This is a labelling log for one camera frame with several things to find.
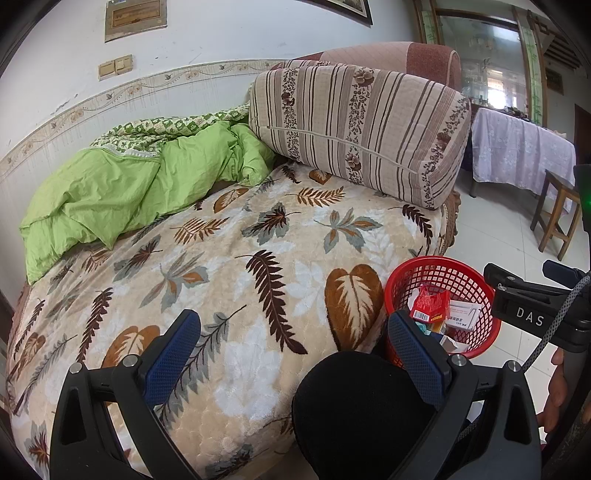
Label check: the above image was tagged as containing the white blue medicine box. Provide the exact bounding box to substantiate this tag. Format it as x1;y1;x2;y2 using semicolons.
440;335;470;355

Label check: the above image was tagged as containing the white tablet box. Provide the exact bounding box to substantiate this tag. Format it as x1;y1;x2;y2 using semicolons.
446;300;483;332

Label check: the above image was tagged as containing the striped beige pillow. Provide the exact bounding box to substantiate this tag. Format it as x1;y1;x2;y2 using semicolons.
249;60;471;210

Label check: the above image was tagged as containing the wall plaque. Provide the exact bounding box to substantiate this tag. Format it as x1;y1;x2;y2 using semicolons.
104;0;167;42

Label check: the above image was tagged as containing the glass door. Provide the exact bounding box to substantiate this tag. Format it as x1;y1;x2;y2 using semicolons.
411;1;548;126

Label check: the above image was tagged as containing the teal cartoon packet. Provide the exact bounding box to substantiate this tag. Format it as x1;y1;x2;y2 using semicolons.
416;322;432;335

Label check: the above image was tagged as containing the person right hand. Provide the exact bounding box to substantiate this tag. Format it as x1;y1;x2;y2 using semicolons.
537;348;569;434

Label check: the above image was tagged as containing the table with lilac cloth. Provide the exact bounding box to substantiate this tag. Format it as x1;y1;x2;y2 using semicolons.
472;108;576;195

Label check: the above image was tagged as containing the red mesh trash basket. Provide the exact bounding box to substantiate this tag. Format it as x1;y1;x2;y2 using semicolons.
385;256;501;359

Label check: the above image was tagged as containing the wooden stool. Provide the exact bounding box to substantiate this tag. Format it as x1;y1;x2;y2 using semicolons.
530;170;582;261

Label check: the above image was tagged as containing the framed picture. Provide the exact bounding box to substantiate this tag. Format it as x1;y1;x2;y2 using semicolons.
305;0;373;26

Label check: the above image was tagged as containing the beige wall switch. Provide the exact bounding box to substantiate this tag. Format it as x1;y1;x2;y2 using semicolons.
98;55;133;81

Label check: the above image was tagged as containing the green quilt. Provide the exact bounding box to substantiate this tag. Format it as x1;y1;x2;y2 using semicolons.
19;105;274;284

